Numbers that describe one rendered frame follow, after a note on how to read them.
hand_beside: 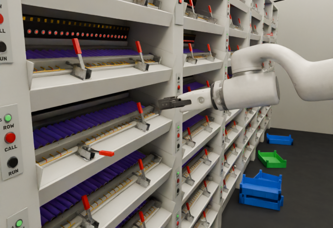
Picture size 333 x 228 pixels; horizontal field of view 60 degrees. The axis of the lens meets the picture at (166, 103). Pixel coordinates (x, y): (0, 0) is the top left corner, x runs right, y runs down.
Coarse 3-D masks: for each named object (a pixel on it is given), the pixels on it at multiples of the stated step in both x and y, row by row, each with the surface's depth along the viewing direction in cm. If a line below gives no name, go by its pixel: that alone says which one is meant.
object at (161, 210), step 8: (152, 200) 115; (160, 200) 116; (168, 200) 114; (136, 208) 109; (144, 208) 109; (152, 208) 114; (160, 208) 116; (168, 208) 115; (128, 216) 105; (136, 216) 104; (144, 216) 109; (152, 216) 110; (160, 216) 111; (168, 216) 113; (120, 224) 99; (128, 224) 99; (136, 224) 101; (144, 224) 99; (152, 224) 106; (160, 224) 107
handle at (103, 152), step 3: (90, 147) 68; (87, 150) 68; (90, 150) 68; (93, 150) 68; (96, 150) 68; (102, 150) 67; (96, 153) 67; (99, 153) 66; (102, 153) 66; (105, 153) 66; (108, 153) 65; (111, 153) 65; (111, 156) 65
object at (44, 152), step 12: (144, 108) 104; (120, 120) 88; (132, 120) 96; (84, 132) 75; (96, 132) 78; (60, 144) 67; (72, 144) 71; (36, 156) 61; (48, 156) 64; (60, 156) 65
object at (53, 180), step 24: (120, 96) 106; (144, 96) 111; (168, 120) 106; (96, 144) 76; (120, 144) 80; (144, 144) 92; (48, 168) 61; (72, 168) 64; (96, 168) 71; (48, 192) 57
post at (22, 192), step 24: (24, 48) 49; (0, 72) 46; (24, 72) 50; (0, 96) 46; (24, 96) 50; (24, 120) 50; (24, 144) 51; (0, 168) 47; (24, 168) 51; (0, 192) 47; (24, 192) 52; (0, 216) 48
